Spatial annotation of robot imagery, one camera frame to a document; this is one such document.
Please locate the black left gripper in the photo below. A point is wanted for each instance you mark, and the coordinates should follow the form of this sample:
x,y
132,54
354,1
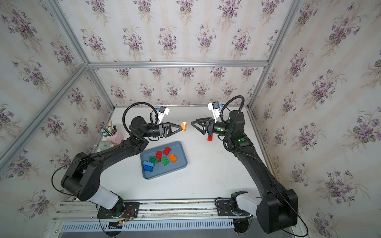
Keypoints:
x,y
162,130

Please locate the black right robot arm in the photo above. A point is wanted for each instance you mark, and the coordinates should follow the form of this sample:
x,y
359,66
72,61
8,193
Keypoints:
x,y
276,208

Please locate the pink pen holder cup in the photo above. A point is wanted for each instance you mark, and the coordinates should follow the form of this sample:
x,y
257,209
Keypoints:
x,y
116,139

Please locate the blue lego brick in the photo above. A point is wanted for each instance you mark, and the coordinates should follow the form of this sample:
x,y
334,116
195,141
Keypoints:
x,y
148,166

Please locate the pale green lotion bottle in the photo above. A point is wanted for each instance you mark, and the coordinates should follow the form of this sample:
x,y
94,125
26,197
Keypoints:
x,y
104,145

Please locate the orange lego brick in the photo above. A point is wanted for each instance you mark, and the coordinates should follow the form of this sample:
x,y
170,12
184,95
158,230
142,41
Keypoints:
x,y
173,158
184,126

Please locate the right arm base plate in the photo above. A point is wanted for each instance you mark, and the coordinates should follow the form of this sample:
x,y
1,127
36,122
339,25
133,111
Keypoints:
x,y
225,208

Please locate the long dark green lego brick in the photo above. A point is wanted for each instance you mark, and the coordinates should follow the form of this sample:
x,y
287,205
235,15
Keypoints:
x,y
153,159

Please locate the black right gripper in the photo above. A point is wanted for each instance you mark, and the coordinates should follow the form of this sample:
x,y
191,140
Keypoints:
x,y
210,126

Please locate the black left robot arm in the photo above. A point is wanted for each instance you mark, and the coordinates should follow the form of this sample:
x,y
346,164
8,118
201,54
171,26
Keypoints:
x,y
82,178

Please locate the blue plastic tray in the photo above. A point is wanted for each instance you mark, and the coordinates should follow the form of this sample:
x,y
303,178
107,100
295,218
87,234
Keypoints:
x,y
160,169

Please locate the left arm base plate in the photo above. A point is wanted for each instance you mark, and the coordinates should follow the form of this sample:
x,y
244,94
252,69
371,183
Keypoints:
x,y
126,211

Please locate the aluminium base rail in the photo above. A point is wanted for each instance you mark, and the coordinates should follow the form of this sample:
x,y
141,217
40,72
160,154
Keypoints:
x,y
154,215

